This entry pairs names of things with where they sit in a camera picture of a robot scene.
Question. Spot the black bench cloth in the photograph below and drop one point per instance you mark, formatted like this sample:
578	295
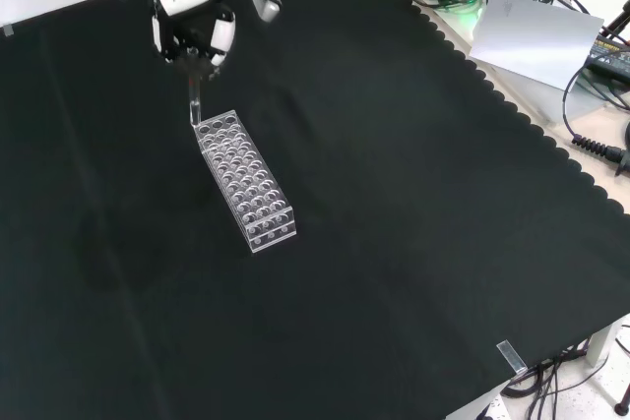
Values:
394	194

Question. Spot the black tripod leg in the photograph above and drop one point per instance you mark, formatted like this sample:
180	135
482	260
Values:
617	21

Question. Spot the pale board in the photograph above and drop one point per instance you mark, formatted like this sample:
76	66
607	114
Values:
531	36

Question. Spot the clear tape strip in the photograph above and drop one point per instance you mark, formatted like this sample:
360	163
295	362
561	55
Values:
8	30
511	356

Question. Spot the clear glass test tube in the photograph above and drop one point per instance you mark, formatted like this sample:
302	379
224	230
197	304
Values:
194	105

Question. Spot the white table leg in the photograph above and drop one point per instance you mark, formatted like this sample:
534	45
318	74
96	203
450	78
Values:
603	341

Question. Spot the black power adapter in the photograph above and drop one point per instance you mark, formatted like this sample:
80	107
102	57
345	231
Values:
612	58

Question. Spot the clear plastic test tube rack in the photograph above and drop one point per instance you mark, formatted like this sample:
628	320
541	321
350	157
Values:
246	184

